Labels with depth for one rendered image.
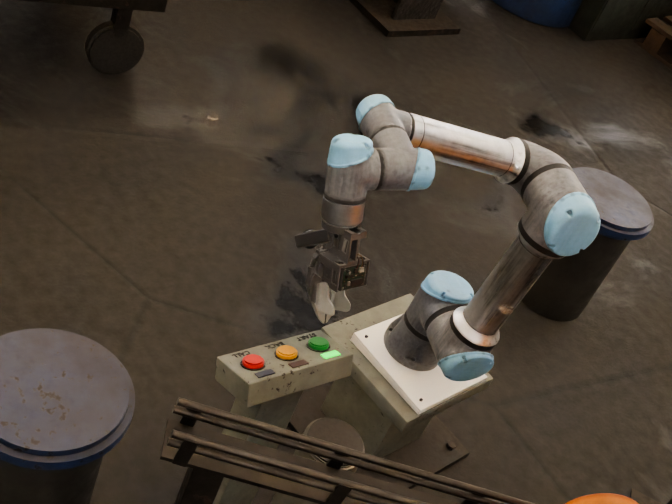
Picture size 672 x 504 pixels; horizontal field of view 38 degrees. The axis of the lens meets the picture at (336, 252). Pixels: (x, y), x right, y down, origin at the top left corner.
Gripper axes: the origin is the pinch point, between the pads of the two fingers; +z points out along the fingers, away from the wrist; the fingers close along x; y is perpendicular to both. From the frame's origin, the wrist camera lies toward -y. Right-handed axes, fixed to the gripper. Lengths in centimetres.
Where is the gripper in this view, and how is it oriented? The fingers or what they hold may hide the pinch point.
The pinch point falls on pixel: (322, 314)
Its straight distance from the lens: 185.2
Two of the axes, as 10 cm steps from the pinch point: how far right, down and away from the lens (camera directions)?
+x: 7.8, -1.6, 6.0
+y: 6.1, 3.8, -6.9
